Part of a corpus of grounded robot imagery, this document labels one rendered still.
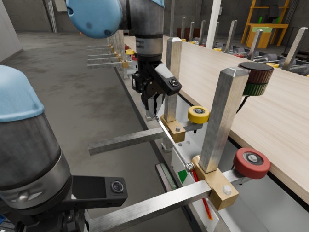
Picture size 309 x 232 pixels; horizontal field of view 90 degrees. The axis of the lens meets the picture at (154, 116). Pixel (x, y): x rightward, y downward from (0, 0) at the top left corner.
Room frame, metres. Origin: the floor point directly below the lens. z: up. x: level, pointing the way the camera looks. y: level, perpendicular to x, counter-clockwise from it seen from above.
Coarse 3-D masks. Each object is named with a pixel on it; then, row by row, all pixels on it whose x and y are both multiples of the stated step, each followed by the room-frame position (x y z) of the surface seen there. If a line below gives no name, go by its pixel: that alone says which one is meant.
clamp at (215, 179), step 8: (192, 160) 0.31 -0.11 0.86; (200, 168) 0.27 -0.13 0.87; (200, 176) 0.26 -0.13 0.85; (208, 176) 0.25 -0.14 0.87; (216, 176) 0.25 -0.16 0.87; (224, 176) 0.25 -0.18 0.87; (208, 184) 0.23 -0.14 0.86; (216, 184) 0.23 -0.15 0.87; (224, 184) 0.23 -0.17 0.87; (216, 192) 0.21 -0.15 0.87; (232, 192) 0.20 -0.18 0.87; (216, 200) 0.20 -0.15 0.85; (224, 200) 0.19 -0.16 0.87; (232, 200) 0.20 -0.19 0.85; (216, 208) 0.19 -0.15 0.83
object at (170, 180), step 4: (160, 164) 0.42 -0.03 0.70; (164, 164) 0.42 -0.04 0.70; (164, 168) 0.40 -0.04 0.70; (164, 172) 0.39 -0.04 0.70; (168, 172) 0.38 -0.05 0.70; (168, 176) 0.37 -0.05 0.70; (168, 180) 0.35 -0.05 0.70; (172, 180) 0.35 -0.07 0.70; (172, 184) 0.33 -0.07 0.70; (172, 188) 0.32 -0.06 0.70; (176, 188) 0.32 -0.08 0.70
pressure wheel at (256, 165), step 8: (240, 152) 0.30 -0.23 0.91; (248, 152) 0.30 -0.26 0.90; (256, 152) 0.30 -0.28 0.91; (240, 160) 0.27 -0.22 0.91; (248, 160) 0.27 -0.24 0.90; (256, 160) 0.27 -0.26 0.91; (264, 160) 0.27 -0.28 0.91; (240, 168) 0.26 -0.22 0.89; (248, 168) 0.25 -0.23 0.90; (256, 168) 0.24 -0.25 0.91; (264, 168) 0.24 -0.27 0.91; (248, 176) 0.24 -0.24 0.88; (256, 176) 0.24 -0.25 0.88; (240, 184) 0.27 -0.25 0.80
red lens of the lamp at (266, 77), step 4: (244, 68) 0.28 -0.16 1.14; (272, 68) 0.28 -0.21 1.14; (248, 72) 0.27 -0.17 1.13; (252, 72) 0.27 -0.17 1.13; (256, 72) 0.27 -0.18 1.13; (260, 72) 0.27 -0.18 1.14; (264, 72) 0.27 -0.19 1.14; (268, 72) 0.27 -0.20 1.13; (272, 72) 0.27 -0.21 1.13; (252, 76) 0.27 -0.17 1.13; (256, 76) 0.27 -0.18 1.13; (260, 76) 0.27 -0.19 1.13; (264, 76) 0.27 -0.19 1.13; (268, 76) 0.27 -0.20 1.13; (248, 80) 0.27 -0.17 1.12; (252, 80) 0.27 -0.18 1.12; (256, 80) 0.27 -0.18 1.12; (260, 80) 0.27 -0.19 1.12; (264, 80) 0.27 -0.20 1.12; (268, 80) 0.27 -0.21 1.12
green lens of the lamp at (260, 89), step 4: (248, 84) 0.27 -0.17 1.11; (252, 84) 0.27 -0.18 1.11; (264, 84) 0.27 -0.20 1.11; (248, 88) 0.27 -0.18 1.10; (252, 88) 0.27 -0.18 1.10; (256, 88) 0.27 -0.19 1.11; (260, 88) 0.27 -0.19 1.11; (264, 88) 0.27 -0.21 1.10; (244, 92) 0.27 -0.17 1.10; (248, 92) 0.27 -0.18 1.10; (252, 92) 0.27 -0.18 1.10; (256, 92) 0.27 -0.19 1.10; (260, 92) 0.27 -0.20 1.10
